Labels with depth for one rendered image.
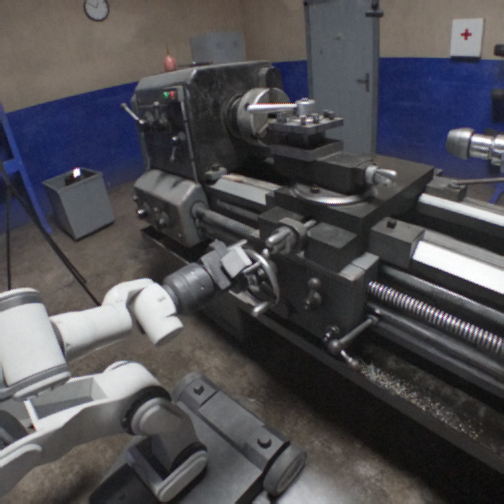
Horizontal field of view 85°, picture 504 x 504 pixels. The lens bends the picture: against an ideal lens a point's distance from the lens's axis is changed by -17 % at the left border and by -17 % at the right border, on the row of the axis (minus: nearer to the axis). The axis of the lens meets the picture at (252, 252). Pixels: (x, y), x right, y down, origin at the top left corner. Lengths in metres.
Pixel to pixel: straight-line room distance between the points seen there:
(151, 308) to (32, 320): 0.24
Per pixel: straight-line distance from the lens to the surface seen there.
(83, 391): 0.85
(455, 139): 1.00
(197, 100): 1.40
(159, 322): 0.59
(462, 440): 1.05
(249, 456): 1.22
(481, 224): 1.20
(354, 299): 0.90
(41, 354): 0.44
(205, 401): 1.34
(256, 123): 1.33
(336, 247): 0.83
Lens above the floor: 1.31
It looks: 32 degrees down
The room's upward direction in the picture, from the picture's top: 7 degrees counter-clockwise
